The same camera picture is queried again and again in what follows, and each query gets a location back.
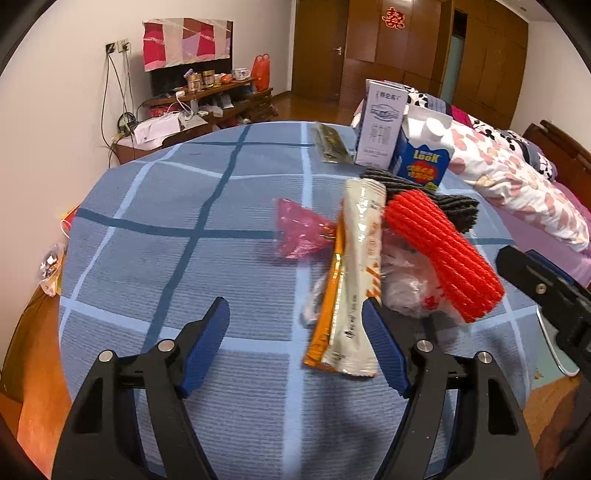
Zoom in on white milk carton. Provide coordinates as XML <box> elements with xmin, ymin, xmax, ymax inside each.
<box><xmin>355</xmin><ymin>78</ymin><xmax>409</xmax><ymax>169</ymax></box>

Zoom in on pink plastic bag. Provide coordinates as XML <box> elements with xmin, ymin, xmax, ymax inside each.
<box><xmin>276</xmin><ymin>198</ymin><xmax>338</xmax><ymax>259</ymax></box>

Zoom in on light green trash bin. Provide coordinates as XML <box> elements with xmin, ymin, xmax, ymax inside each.
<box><xmin>536</xmin><ymin>307</ymin><xmax>580</xmax><ymax>377</ymax></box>

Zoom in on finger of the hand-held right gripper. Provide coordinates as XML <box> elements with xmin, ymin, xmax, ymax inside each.
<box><xmin>496</xmin><ymin>246</ymin><xmax>560</xmax><ymax>306</ymax></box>
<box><xmin>526</xmin><ymin>250</ymin><xmax>591</xmax><ymax>296</ymax></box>

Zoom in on dark green snack packet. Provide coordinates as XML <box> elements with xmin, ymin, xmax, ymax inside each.
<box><xmin>310</xmin><ymin>122</ymin><xmax>352</xmax><ymax>163</ymax></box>

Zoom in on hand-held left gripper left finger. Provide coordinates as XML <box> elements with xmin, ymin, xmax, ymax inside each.
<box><xmin>52</xmin><ymin>296</ymin><xmax>230</xmax><ymax>480</ymax></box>

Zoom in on wooden door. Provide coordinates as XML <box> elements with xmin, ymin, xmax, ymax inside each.
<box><xmin>292</xmin><ymin>0</ymin><xmax>348</xmax><ymax>103</ymax></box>

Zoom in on wooden television stand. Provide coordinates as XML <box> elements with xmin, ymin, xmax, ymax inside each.
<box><xmin>113</xmin><ymin>78</ymin><xmax>278</xmax><ymax>164</ymax></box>

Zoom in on cow print blanket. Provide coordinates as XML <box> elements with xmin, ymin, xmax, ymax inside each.
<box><xmin>406</xmin><ymin>90</ymin><xmax>559</xmax><ymax>181</ymax></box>

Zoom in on blue plaid tablecloth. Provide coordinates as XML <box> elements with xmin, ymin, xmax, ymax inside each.
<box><xmin>58</xmin><ymin>121</ymin><xmax>541</xmax><ymax>480</ymax></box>

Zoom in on white sachet packet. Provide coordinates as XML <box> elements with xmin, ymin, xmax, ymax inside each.
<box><xmin>321</xmin><ymin>178</ymin><xmax>387</xmax><ymax>379</ymax></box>

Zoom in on white box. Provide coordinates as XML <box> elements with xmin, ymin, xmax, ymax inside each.
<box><xmin>133</xmin><ymin>115</ymin><xmax>185</xmax><ymax>149</ymax></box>

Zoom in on blue carton with white cap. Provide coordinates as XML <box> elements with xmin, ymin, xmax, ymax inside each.
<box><xmin>389</xmin><ymin>106</ymin><xmax>454</xmax><ymax>192</ymax></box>

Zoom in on wooden wardrobe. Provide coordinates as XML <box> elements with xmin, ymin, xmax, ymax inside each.
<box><xmin>292</xmin><ymin>0</ymin><xmax>529</xmax><ymax>130</ymax></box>

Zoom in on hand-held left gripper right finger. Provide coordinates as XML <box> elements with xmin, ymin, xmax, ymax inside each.
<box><xmin>362</xmin><ymin>299</ymin><xmax>541</xmax><ymax>480</ymax></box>

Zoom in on orange snack packet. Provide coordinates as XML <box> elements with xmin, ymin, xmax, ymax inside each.
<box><xmin>302</xmin><ymin>212</ymin><xmax>347</xmax><ymax>370</ymax></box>

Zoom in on wooden bed frame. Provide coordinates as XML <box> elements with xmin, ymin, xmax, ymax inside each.
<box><xmin>522</xmin><ymin>120</ymin><xmax>591</xmax><ymax>195</ymax></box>

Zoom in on hanging cables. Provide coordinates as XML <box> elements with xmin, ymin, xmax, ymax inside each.
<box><xmin>100</xmin><ymin>51</ymin><xmax>139</xmax><ymax>167</ymax></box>

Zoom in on orange plastic bag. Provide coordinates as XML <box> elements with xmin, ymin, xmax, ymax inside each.
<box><xmin>252</xmin><ymin>53</ymin><xmax>271</xmax><ymax>92</ymax></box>

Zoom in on pink patchwork cloth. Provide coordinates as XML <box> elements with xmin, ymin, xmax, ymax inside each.
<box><xmin>142</xmin><ymin>17</ymin><xmax>233</xmax><ymax>72</ymax></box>

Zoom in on black television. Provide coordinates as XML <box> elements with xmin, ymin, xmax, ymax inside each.
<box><xmin>150</xmin><ymin>18</ymin><xmax>234</xmax><ymax>95</ymax></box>

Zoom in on clear plastic bag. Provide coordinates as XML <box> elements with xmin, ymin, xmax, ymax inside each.
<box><xmin>302</xmin><ymin>231</ymin><xmax>462</xmax><ymax>326</ymax></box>

